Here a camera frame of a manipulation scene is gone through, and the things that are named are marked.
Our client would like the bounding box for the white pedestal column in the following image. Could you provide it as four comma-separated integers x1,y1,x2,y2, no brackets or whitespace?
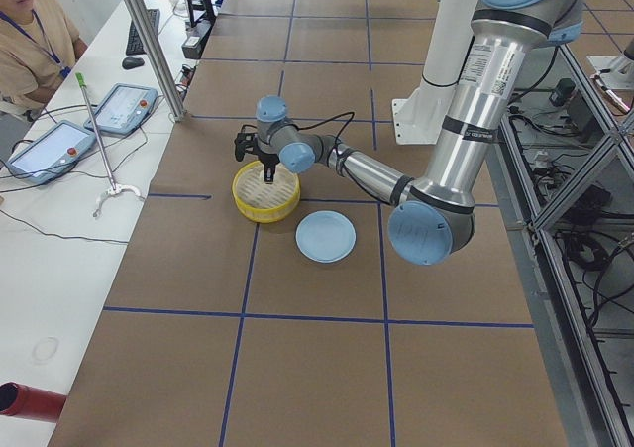
390,0,476,147

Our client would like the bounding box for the black computer mouse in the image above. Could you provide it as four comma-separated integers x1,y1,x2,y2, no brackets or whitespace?
121,56,145,70

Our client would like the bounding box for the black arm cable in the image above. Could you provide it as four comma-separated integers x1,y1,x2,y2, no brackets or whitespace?
291,111,358,170

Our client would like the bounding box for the seated person beige shirt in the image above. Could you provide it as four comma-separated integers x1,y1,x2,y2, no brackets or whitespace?
1,0,88,111

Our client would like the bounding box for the aluminium frame post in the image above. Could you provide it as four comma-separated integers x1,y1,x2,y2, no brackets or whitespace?
124,0,186,122

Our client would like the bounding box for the blue teach pendant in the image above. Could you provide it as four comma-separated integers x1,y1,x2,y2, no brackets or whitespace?
6,120,96,184
93,83,159,138

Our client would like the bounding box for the light blue plate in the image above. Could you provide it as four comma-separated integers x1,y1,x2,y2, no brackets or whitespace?
295,210,357,264

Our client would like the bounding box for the metal reacher grabber stick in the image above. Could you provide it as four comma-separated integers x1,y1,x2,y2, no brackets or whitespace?
75,72,145,219

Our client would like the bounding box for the red cylinder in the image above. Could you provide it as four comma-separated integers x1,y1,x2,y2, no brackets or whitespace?
1,382,66,423

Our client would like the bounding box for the near blue teach pendant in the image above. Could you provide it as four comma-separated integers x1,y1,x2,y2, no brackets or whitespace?
6,120,96,184

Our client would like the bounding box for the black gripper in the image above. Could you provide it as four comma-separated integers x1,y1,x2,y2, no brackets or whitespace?
257,144,280,184

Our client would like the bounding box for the far blue teach pendant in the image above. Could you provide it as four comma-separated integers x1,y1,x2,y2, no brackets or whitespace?
93,83,159,138

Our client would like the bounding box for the black keyboard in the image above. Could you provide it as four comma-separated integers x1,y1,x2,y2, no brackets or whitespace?
125,8,161,56

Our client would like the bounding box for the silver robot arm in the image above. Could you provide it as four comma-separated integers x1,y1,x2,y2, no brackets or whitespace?
247,0,583,266

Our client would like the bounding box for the yellow round steamer basket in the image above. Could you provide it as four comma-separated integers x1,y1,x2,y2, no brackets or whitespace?
232,161,301,223

